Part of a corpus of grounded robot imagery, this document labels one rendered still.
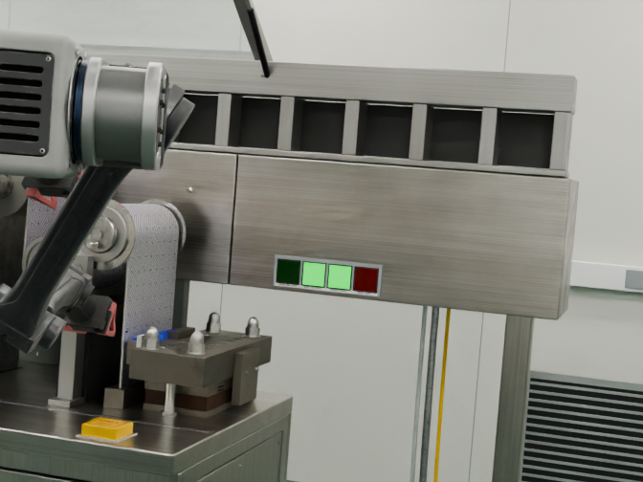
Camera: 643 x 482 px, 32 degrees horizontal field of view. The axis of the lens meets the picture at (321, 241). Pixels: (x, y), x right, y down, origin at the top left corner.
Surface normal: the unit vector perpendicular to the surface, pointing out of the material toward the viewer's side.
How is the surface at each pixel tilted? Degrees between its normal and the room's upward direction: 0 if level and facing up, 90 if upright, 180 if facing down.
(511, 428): 90
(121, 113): 90
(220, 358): 90
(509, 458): 90
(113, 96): 74
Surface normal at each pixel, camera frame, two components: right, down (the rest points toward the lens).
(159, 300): 0.95, 0.09
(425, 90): -0.29, 0.03
